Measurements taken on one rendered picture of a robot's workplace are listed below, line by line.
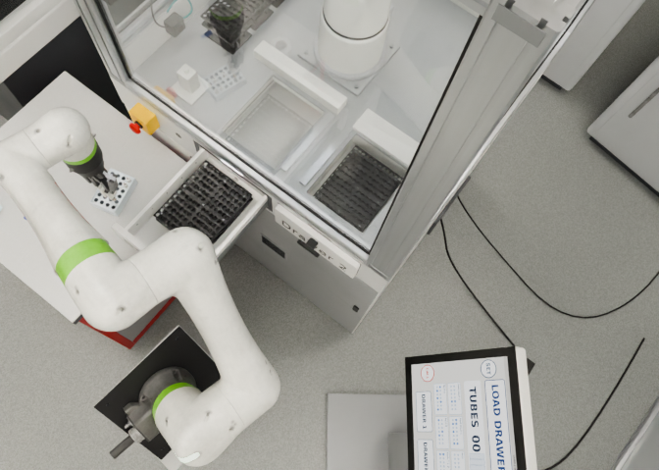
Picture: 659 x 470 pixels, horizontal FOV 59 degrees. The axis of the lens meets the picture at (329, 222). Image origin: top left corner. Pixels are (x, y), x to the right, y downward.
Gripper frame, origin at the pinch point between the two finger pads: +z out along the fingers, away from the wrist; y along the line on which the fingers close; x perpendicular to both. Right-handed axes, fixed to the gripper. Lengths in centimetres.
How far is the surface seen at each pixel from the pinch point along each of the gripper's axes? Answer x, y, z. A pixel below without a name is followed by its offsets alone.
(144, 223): 3.7, -12.7, 4.4
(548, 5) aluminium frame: -8, -82, -110
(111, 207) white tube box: 2.1, 0.5, 9.4
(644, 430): -16, -209, 84
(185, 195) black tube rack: -7.0, -21.3, -1.2
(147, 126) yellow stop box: -22.5, -0.9, -1.2
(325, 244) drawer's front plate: -8, -64, -4
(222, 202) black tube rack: -9.2, -31.7, -1.4
